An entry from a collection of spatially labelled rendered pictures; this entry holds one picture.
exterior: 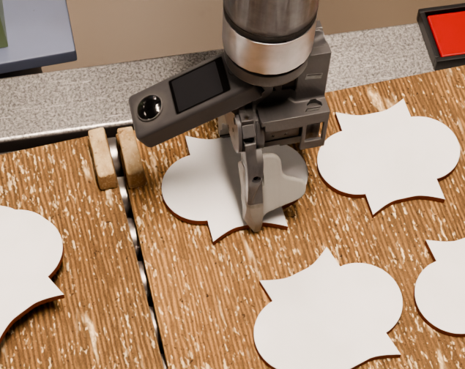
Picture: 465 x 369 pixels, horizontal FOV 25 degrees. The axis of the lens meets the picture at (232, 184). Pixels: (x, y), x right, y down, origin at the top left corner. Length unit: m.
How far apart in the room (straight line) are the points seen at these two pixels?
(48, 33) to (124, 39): 1.13
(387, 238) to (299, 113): 0.18
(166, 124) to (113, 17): 1.54
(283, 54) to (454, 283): 0.30
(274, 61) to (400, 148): 0.27
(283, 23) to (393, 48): 0.39
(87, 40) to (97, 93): 1.25
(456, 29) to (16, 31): 0.50
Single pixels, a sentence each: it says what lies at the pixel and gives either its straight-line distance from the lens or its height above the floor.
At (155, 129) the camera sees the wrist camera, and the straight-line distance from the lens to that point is 0.91.
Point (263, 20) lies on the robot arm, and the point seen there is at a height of 1.21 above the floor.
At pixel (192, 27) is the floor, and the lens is 2.41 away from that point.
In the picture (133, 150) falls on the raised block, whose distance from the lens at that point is 1.05.
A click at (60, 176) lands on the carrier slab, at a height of 0.94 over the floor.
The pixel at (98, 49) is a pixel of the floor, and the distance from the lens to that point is 2.38.
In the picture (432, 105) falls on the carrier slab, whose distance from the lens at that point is 1.12.
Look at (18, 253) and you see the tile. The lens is 0.99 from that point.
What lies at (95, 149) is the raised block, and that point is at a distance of 1.05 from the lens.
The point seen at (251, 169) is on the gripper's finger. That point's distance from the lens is 0.93.
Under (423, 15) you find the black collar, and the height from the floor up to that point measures 0.93.
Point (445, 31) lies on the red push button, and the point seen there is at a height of 0.93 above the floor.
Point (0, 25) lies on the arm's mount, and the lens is 1.24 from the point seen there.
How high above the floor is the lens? 1.83
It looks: 58 degrees down
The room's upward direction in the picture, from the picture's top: straight up
